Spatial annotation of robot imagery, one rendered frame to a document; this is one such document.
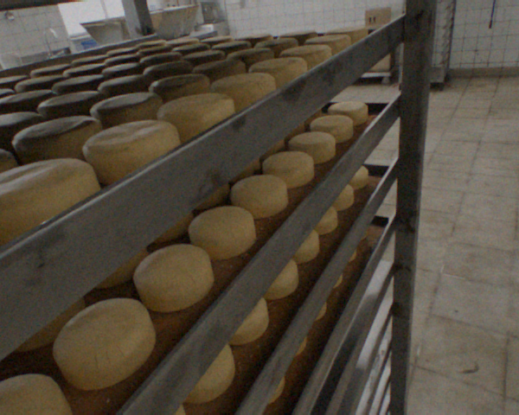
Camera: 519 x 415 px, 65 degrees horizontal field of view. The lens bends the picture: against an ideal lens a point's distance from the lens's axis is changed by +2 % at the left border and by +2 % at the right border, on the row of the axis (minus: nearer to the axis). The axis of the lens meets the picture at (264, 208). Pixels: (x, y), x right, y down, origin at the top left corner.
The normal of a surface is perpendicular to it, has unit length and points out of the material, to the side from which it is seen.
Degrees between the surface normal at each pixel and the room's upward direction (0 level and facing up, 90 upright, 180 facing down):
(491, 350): 0
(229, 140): 90
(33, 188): 0
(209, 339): 90
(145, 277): 0
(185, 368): 90
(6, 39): 90
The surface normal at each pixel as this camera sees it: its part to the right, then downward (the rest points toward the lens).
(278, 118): 0.86, 0.14
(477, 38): -0.49, 0.49
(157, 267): -0.13, -0.86
